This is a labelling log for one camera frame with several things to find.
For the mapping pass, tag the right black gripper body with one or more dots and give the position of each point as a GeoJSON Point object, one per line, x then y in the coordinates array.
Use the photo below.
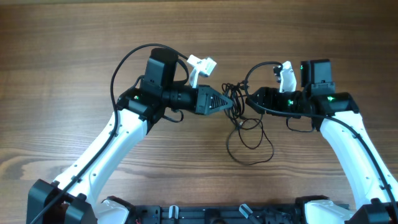
{"type": "Point", "coordinates": [291, 102]}

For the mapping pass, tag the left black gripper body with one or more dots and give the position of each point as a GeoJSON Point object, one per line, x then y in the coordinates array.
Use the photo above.
{"type": "Point", "coordinates": [187, 98]}

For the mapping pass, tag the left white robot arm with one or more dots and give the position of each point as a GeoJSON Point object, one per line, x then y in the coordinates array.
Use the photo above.
{"type": "Point", "coordinates": [170, 81]}

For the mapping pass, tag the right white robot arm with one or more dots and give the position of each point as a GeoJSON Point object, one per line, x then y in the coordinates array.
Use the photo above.
{"type": "Point", "coordinates": [337, 117]}

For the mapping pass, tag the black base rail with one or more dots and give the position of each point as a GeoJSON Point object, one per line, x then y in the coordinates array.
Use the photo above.
{"type": "Point", "coordinates": [269, 214]}

